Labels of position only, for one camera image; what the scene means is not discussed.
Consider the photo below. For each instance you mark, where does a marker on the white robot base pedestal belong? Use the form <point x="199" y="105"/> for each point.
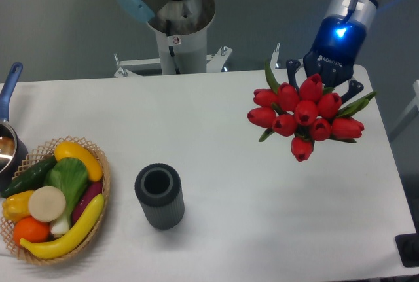
<point x="180" y="28"/>

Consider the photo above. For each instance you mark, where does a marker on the green bok choy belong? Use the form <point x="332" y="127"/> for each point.
<point x="71" y="177"/>

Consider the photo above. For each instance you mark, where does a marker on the red tulip bouquet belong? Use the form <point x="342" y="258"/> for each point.
<point x="314" y="113"/>

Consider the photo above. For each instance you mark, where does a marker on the white frame at right edge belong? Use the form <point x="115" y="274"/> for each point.
<point x="409" y="113"/>

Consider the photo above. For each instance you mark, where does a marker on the black device at table edge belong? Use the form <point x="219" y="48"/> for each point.
<point x="407" y="245"/>

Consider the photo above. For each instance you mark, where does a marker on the dark grey ribbed vase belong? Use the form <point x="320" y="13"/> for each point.
<point x="159" y="190"/>

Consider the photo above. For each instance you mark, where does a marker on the blue black Robotiq gripper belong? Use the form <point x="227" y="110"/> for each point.
<point x="332" y="56"/>

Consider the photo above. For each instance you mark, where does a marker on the green cucumber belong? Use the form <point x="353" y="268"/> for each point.
<point x="30" y="179"/>

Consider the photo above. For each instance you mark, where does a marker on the yellow bell pepper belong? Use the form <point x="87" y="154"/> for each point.
<point x="16" y="207"/>

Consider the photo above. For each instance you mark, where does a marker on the beige round onion slice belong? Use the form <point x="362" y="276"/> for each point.
<point x="46" y="204"/>

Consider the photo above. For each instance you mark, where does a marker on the purple sweet potato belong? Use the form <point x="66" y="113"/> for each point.
<point x="93" y="190"/>

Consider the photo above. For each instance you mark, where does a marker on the blue handled saucepan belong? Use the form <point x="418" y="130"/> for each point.
<point x="13" y="150"/>

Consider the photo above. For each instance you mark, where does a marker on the woven wicker basket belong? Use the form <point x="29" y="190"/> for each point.
<point x="41" y="152"/>

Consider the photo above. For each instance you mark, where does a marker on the yellow banana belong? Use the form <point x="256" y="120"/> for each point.
<point x="73" y="238"/>

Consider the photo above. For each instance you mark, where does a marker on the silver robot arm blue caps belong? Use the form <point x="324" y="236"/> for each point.
<point x="360" y="12"/>

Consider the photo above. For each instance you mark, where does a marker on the orange fruit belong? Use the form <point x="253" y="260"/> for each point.
<point x="32" y="230"/>

